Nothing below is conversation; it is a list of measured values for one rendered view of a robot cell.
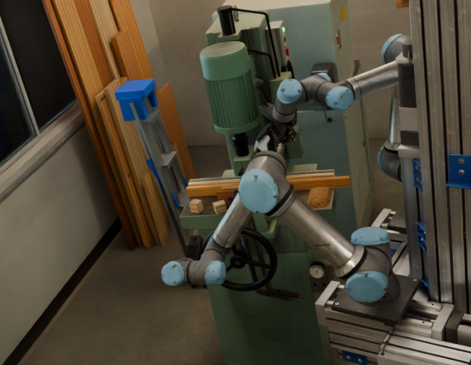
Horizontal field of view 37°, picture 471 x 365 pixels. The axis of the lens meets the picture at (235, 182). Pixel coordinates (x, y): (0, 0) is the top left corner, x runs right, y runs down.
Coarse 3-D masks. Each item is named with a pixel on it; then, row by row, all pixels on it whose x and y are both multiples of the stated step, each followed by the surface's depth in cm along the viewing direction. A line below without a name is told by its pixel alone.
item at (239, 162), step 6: (252, 150) 281; (234, 156) 279; (240, 156) 278; (246, 156) 277; (252, 156) 278; (234, 162) 276; (240, 162) 275; (246, 162) 275; (234, 168) 277; (240, 168) 277; (246, 168) 276
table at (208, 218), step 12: (300, 192) 279; (336, 192) 283; (204, 204) 285; (180, 216) 280; (192, 216) 278; (204, 216) 277; (216, 216) 276; (324, 216) 266; (192, 228) 281; (276, 228) 269
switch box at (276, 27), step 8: (272, 24) 285; (280, 24) 283; (272, 32) 280; (280, 32) 280; (280, 40) 281; (280, 48) 283; (272, 56) 286; (280, 56) 285; (288, 56) 292; (280, 64) 286
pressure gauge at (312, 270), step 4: (312, 264) 272; (316, 264) 271; (320, 264) 271; (312, 268) 271; (316, 268) 271; (320, 268) 271; (324, 268) 272; (312, 272) 272; (320, 272) 272; (324, 272) 271; (312, 276) 273; (316, 276) 273; (320, 276) 272
